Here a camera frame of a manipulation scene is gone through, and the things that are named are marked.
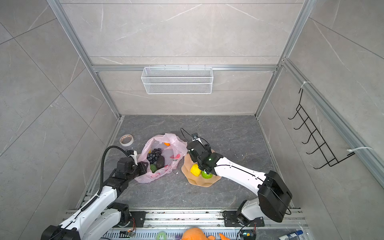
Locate black fake grapes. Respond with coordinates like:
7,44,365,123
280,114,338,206
147,148,162,164

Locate yellow fake lemon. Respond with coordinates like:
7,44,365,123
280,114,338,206
190,164,202,177

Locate green fake fruit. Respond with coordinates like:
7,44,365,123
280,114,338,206
201,171,213,179

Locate pink scalloped bowl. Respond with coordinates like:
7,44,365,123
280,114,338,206
182,153,222,188

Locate pink plastic bag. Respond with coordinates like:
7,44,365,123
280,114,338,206
135,133,187,184

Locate dark green fake avocado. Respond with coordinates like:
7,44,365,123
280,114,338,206
150,164,158,173

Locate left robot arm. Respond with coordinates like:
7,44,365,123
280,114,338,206
41,157,150,240

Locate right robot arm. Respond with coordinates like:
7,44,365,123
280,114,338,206
187,138,292,226

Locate masking tape roll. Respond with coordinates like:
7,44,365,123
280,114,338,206
119,134,134,147

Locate green tape roll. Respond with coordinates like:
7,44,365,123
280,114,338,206
156,231,168,240

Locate orange plush toy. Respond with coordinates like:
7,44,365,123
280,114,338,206
181,228,217,240

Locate blue white tube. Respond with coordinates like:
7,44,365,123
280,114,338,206
279,230,304,240

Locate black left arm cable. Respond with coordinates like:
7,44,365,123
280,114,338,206
98,145,130,196

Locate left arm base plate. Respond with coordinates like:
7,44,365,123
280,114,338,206
118,211,147,229

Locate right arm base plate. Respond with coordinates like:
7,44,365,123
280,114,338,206
222,211,265,227

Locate white wire mesh basket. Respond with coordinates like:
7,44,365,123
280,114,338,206
141,67,214,95

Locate black wire hook rack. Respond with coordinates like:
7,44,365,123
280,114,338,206
288,89,355,170

